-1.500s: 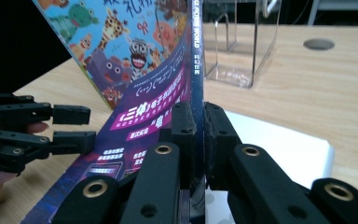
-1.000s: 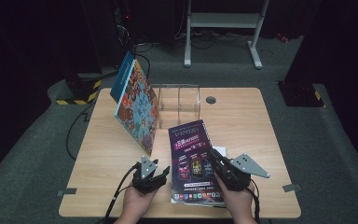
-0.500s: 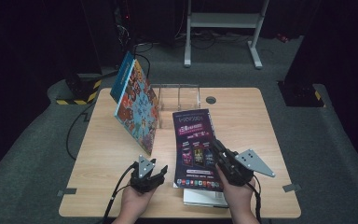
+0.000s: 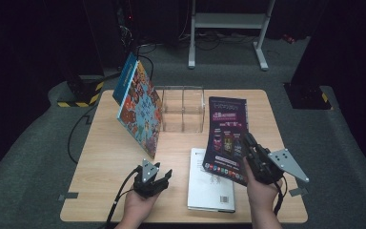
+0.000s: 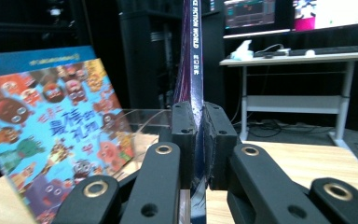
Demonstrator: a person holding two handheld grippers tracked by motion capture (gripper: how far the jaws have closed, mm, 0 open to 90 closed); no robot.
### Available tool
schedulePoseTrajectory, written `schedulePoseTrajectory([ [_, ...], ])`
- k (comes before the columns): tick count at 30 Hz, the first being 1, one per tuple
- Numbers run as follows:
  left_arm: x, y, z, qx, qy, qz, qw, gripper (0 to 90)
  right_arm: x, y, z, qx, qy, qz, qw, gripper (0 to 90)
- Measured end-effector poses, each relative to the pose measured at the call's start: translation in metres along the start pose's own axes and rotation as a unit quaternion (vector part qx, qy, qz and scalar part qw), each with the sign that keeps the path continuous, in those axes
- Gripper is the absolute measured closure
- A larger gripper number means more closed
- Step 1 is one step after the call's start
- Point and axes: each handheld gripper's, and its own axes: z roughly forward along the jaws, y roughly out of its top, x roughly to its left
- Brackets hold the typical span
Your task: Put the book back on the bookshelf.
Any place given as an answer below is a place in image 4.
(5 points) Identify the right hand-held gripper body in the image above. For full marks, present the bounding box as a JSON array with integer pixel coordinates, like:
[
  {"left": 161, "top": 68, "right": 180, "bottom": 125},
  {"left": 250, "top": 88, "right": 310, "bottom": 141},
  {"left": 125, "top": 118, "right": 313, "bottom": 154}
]
[{"left": 245, "top": 144, "right": 311, "bottom": 186}]

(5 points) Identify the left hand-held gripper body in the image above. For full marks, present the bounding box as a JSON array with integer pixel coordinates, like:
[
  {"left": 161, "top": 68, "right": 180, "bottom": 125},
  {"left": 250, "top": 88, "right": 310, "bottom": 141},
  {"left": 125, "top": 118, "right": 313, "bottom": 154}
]
[{"left": 132, "top": 158, "right": 169, "bottom": 198}]

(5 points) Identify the purple magazine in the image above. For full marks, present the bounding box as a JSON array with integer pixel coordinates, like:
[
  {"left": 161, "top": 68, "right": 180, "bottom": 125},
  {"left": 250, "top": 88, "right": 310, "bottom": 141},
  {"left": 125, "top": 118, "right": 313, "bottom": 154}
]
[{"left": 202, "top": 95, "right": 251, "bottom": 187}]

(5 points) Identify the thick white book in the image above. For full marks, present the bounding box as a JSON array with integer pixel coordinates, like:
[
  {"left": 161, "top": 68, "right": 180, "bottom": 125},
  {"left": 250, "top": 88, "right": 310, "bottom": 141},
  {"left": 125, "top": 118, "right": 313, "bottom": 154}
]
[{"left": 187, "top": 147, "right": 236, "bottom": 214}]

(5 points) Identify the light blue picture book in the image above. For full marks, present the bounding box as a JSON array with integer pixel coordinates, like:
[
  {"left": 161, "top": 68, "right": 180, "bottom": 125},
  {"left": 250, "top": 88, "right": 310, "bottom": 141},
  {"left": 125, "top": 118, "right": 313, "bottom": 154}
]
[{"left": 116, "top": 60, "right": 163, "bottom": 159}]

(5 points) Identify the clear acrylic book rack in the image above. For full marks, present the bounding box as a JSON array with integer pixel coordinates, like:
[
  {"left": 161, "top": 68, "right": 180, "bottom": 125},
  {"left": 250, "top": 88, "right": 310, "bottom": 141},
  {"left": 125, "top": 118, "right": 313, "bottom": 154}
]
[{"left": 153, "top": 85, "right": 207, "bottom": 134}]

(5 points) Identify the dark blue picture book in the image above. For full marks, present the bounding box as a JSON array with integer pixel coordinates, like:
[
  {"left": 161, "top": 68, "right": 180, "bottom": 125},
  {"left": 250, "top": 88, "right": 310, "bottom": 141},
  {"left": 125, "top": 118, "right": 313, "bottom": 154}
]
[{"left": 112, "top": 52, "right": 139, "bottom": 106}]

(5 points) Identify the person's left hand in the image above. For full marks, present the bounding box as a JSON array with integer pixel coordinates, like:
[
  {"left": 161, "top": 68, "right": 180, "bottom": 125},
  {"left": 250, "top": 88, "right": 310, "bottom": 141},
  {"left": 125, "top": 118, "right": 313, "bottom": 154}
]
[{"left": 120, "top": 191, "right": 162, "bottom": 226}]

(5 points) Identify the person's right hand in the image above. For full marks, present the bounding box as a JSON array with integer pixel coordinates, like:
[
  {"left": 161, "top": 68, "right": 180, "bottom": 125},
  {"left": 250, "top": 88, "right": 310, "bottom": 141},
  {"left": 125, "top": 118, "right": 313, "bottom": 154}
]
[{"left": 242, "top": 156, "right": 284, "bottom": 215}]

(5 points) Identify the black base with yellow stripes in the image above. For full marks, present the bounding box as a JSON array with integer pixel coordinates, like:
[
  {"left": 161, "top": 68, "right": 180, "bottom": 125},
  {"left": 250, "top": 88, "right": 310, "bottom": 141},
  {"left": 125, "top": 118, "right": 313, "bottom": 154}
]
[
  {"left": 283, "top": 83, "right": 334, "bottom": 111},
  {"left": 56, "top": 74, "right": 105, "bottom": 109}
]

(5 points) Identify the small red floor object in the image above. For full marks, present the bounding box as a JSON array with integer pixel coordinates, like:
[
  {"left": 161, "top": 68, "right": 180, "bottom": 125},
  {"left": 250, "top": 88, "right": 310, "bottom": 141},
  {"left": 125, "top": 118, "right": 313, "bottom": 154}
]
[{"left": 281, "top": 32, "right": 296, "bottom": 45}]

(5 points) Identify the black computer tower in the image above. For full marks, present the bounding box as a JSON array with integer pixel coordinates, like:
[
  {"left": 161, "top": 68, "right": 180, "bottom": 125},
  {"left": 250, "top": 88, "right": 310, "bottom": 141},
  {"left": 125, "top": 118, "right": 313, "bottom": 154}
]
[{"left": 84, "top": 0, "right": 139, "bottom": 71}]

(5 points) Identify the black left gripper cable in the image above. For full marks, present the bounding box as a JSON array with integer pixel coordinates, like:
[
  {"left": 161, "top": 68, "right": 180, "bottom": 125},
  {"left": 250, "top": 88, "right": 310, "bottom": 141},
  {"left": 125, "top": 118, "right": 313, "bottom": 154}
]
[{"left": 104, "top": 166, "right": 141, "bottom": 229}]

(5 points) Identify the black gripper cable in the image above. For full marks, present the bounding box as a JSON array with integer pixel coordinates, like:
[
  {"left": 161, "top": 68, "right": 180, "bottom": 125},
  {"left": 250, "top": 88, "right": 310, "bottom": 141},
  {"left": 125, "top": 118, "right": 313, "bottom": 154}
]
[
  {"left": 104, "top": 166, "right": 141, "bottom": 229},
  {"left": 273, "top": 176, "right": 288, "bottom": 217}
]

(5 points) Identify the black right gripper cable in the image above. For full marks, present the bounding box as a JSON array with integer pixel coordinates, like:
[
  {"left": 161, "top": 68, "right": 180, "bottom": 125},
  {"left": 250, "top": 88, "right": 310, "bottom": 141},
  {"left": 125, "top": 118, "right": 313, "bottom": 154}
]
[{"left": 273, "top": 176, "right": 288, "bottom": 217}]

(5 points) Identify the black floor cable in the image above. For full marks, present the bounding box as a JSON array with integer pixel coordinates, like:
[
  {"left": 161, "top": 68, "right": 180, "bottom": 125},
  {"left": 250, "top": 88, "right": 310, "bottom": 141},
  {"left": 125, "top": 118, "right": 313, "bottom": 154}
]
[
  {"left": 67, "top": 106, "right": 98, "bottom": 165},
  {"left": 137, "top": 44, "right": 155, "bottom": 82}
]

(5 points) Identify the bundle of black cables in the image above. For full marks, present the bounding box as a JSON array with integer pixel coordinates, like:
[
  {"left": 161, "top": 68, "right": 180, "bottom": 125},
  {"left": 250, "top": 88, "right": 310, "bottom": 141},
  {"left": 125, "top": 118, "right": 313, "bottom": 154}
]
[{"left": 179, "top": 30, "right": 258, "bottom": 52}]

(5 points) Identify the white metal stand frame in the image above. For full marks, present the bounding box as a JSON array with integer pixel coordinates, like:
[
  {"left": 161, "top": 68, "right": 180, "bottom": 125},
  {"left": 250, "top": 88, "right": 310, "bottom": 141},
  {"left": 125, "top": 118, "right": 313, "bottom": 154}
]
[{"left": 188, "top": 0, "right": 276, "bottom": 72}]

